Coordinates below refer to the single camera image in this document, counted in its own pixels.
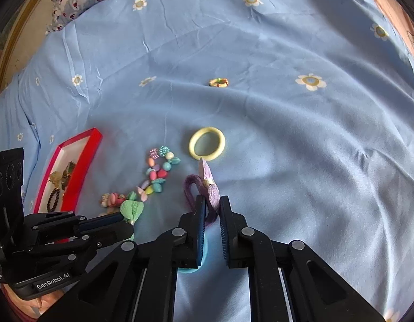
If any pink bead hair clip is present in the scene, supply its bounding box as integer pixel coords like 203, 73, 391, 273
100, 192, 126, 208

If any blue hair tie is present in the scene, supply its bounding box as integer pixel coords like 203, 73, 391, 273
178, 228, 221, 274

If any pink printed blanket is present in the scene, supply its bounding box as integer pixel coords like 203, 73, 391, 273
348, 0, 414, 68

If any green scrunchie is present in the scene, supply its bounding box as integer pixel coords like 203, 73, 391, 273
120, 200, 144, 225

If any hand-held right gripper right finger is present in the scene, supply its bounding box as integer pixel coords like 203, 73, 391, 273
219, 195, 387, 322

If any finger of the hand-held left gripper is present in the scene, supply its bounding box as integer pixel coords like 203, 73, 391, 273
24, 211, 124, 239
29, 223, 135, 265

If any dark bead bracelet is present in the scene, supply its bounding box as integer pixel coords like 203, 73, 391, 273
46, 188, 64, 213

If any gold brown hair accessory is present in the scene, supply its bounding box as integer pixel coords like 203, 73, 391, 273
61, 162, 77, 190

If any pastel bead string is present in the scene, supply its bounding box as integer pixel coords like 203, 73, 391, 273
127, 145, 181, 202

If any yellow hair tie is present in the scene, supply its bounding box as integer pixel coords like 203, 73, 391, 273
188, 126, 226, 161

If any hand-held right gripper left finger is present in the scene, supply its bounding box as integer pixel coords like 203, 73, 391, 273
38, 195, 208, 322

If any purple bow hair tie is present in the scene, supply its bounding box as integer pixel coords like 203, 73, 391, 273
183, 158, 221, 225

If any person's left hand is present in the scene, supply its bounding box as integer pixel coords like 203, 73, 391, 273
1, 283, 68, 321

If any red cardboard box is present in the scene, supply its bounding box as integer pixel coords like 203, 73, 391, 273
33, 128, 103, 245

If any gold pendant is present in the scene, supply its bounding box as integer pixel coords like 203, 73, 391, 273
49, 171, 68, 186

